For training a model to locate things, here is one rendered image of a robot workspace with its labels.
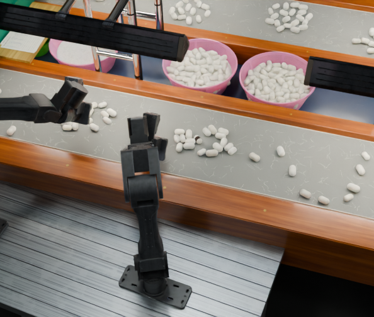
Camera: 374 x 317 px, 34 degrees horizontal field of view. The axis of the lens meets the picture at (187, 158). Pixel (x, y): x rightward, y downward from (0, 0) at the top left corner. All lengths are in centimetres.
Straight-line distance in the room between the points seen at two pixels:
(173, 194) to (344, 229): 50
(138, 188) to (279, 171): 60
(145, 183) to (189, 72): 87
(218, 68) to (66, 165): 67
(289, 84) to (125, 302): 95
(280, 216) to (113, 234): 50
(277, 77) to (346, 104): 26
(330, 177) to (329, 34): 69
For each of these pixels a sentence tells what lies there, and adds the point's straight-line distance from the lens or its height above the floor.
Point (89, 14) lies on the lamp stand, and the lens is 206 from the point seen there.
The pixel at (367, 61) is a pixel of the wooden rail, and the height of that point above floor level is 76.
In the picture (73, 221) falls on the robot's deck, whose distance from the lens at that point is 190.
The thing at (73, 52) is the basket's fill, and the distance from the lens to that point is 234.
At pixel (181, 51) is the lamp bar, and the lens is 176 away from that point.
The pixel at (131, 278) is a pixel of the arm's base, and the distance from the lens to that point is 176.
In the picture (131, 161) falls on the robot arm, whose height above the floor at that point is 110.
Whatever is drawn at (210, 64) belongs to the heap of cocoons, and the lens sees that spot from 224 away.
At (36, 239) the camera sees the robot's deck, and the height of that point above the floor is 67.
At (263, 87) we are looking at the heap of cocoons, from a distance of 216.
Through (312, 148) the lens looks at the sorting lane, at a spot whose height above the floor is 74.
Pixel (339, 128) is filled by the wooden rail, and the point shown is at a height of 76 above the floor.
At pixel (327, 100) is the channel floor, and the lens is 223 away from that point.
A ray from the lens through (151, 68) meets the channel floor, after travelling 232.
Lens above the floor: 220
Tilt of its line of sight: 50 degrees down
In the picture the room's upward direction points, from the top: 2 degrees counter-clockwise
